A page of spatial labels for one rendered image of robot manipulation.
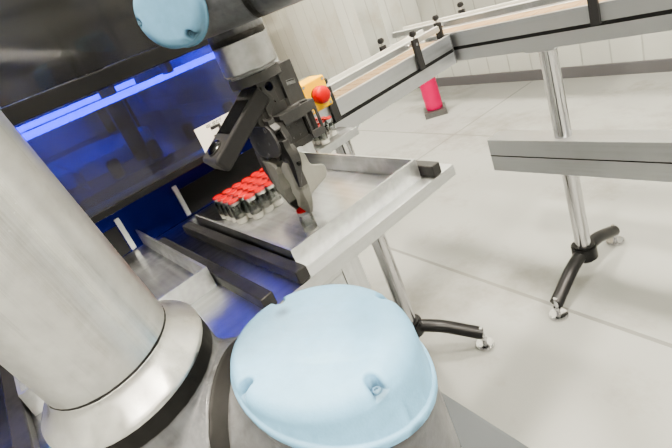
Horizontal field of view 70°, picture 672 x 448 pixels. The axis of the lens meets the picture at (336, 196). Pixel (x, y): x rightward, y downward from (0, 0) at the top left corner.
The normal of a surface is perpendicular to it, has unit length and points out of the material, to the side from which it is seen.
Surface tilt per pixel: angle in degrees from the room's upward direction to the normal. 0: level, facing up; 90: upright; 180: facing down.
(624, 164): 90
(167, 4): 90
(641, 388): 0
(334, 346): 7
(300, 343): 7
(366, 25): 90
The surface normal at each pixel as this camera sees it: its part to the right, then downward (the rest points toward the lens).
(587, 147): -0.71, 0.51
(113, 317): 0.85, -0.05
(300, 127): 0.61, 0.09
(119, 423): -0.02, -0.27
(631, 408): -0.35, -0.86
